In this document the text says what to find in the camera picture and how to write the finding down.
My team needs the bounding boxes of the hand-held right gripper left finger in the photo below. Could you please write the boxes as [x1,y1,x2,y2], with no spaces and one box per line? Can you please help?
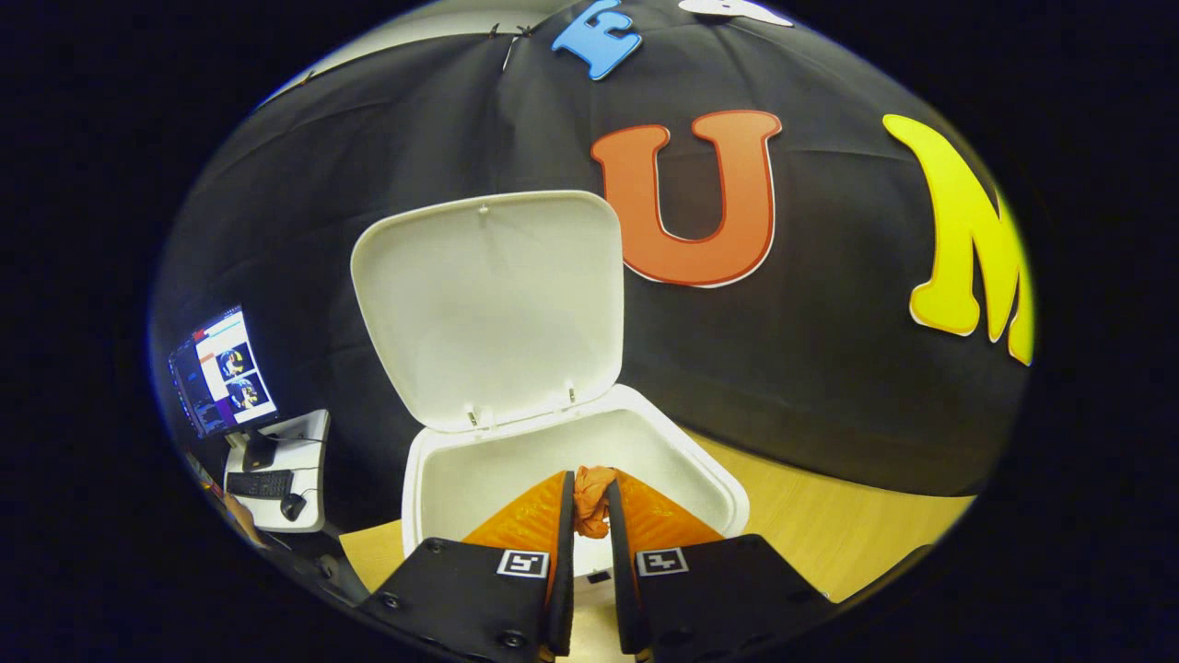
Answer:
[357,471,577,663]

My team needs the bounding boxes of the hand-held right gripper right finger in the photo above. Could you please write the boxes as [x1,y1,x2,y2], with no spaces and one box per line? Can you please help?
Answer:
[603,470,835,662]

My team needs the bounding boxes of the orange paper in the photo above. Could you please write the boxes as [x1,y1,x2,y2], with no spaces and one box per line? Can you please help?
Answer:
[573,465,620,541]

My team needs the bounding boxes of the white desktop garbage bin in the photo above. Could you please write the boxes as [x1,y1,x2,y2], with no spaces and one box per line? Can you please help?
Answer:
[350,191,750,599]

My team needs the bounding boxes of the wooden desktop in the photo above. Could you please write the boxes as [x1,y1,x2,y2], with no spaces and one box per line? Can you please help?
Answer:
[339,428,975,663]

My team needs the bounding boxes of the black keyboard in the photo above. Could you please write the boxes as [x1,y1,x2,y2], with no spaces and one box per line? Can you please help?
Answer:
[227,470,295,501]

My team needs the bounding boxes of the white side table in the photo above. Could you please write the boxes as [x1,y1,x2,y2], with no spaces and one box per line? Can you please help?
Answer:
[224,410,331,534]

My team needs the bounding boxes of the computer monitor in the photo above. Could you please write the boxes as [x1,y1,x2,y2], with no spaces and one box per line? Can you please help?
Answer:
[169,306,281,472]

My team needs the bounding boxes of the black backdrop cloth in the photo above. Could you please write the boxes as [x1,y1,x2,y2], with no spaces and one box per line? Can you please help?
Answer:
[152,0,1034,553]

